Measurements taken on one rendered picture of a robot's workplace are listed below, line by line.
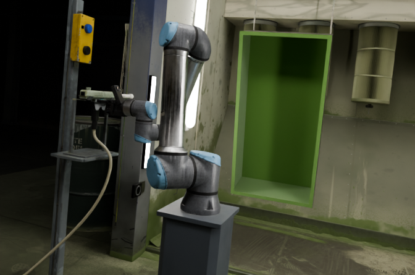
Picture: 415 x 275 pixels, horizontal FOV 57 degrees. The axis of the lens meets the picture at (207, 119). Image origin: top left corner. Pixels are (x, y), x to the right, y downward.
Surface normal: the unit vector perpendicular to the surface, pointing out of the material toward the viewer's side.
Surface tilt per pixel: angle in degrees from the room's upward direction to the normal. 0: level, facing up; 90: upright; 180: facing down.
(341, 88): 90
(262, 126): 102
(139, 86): 90
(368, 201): 57
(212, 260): 90
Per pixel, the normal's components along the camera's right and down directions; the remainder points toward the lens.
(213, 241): 0.43, 0.10
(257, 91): -0.32, 0.23
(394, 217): -0.23, -0.52
